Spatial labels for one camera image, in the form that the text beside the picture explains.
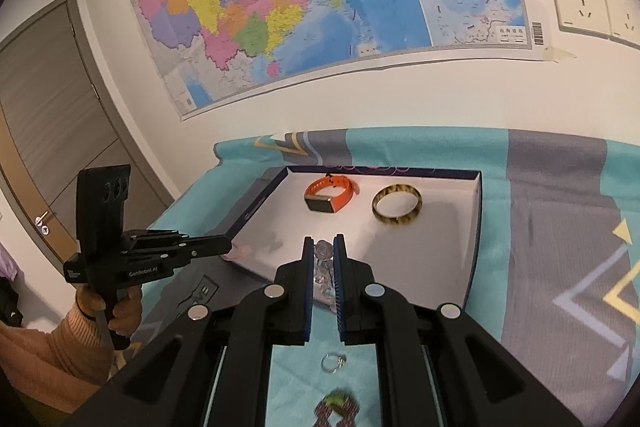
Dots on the clear tape piece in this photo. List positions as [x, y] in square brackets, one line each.
[557, 54]

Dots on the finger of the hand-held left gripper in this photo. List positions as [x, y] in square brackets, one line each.
[200, 248]

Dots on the person's left forearm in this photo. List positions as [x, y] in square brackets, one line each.
[55, 349]

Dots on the tortoiseshell bangle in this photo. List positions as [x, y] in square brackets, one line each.
[380, 217]

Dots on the orange smart band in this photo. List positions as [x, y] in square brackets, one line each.
[330, 194]

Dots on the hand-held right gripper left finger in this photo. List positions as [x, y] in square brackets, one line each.
[307, 287]

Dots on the dark blue box tray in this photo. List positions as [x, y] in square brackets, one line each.
[425, 257]

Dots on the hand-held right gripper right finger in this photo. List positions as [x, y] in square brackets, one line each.
[341, 287]

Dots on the dark hanging clothes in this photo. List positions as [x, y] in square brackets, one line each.
[7, 302]

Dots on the grey brown door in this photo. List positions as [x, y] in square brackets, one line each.
[55, 117]

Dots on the person's left hand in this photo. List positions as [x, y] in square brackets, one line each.
[122, 309]

